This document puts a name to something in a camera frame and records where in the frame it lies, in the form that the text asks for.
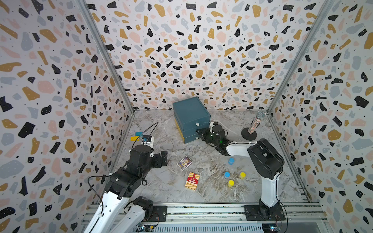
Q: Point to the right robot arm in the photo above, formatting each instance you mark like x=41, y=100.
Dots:
x=266, y=160

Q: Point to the purple card pack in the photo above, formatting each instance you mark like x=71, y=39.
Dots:
x=184, y=163

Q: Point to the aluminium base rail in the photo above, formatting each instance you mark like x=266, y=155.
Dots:
x=227, y=218

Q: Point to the sprinkle-filled tube on black base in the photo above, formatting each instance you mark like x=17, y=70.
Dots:
x=250, y=133

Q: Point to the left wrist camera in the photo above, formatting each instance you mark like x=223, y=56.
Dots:
x=147, y=140

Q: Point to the blue paint can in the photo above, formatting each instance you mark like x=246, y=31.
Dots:
x=227, y=174
x=231, y=161

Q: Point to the yellow paint can left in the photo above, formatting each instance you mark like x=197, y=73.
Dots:
x=231, y=183

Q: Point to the circuit board with wires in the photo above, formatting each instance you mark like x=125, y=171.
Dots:
x=141, y=228

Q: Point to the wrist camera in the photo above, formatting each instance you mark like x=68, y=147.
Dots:
x=212, y=124
x=147, y=140

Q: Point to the yellow paint can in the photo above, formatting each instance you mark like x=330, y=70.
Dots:
x=242, y=175
x=231, y=183

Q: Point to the yellow paint can right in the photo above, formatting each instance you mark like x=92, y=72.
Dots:
x=242, y=175

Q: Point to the yellow block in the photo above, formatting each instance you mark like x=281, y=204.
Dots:
x=134, y=138

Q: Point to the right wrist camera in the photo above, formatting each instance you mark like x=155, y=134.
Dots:
x=212, y=124

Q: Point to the red Texas Hold'em card box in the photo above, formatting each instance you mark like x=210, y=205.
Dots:
x=192, y=181

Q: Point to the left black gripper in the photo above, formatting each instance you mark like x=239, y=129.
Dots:
x=159, y=163

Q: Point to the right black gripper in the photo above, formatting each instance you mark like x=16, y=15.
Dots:
x=202, y=134

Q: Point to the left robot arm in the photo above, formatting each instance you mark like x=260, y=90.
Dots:
x=119, y=189

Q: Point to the teal drawer cabinet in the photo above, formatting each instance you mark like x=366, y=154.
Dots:
x=190, y=116

